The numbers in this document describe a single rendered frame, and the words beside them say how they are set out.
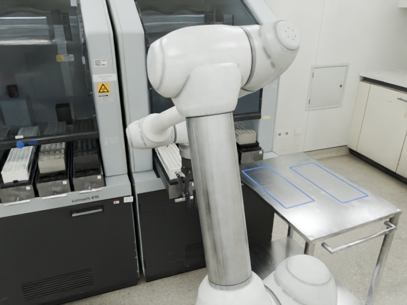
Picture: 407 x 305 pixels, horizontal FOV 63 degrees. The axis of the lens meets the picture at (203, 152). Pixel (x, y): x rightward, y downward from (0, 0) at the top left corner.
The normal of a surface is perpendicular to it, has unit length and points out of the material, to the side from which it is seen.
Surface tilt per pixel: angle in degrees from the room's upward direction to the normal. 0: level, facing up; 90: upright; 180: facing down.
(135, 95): 90
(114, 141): 90
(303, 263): 6
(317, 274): 8
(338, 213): 0
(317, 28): 90
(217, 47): 60
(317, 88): 90
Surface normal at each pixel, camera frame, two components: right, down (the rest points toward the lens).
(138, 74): 0.33, 0.39
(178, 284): 0.00, -0.91
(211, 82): 0.31, 0.19
